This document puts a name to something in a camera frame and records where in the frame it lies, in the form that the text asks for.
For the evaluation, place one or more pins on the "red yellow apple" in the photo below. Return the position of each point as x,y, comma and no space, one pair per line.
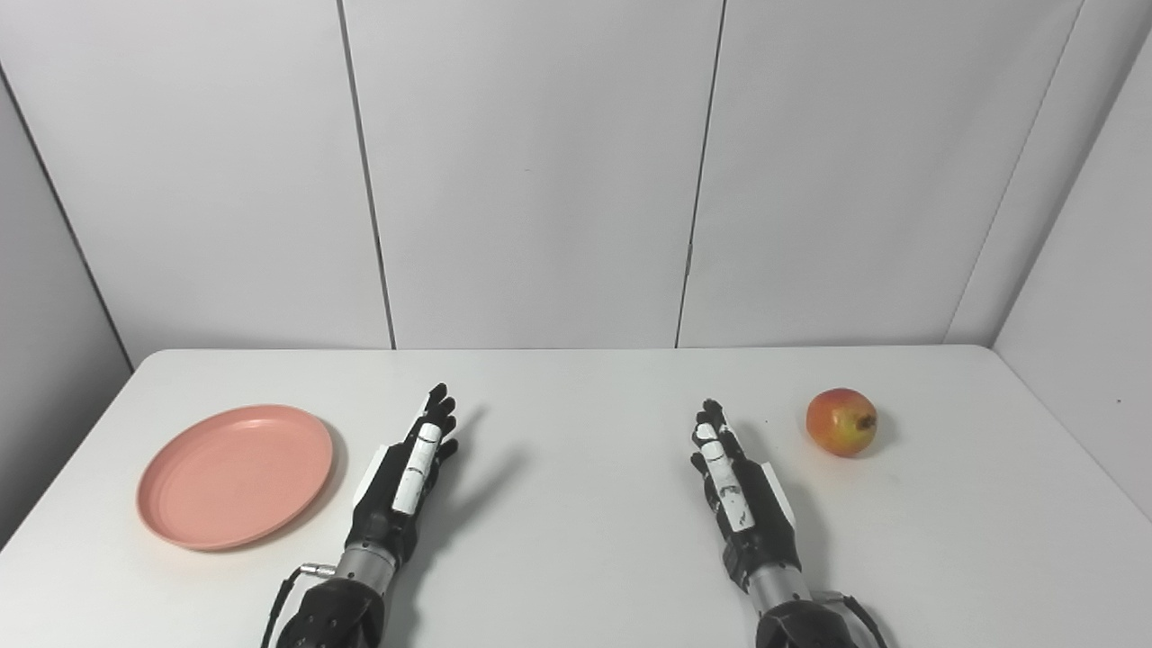
841,421

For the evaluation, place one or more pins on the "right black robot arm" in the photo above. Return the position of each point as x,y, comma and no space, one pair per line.
796,616

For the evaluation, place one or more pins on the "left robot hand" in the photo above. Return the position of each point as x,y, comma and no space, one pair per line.
389,513

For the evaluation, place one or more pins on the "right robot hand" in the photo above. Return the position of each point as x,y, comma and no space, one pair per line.
752,517

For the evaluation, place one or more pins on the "pink plate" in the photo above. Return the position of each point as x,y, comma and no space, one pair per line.
236,476

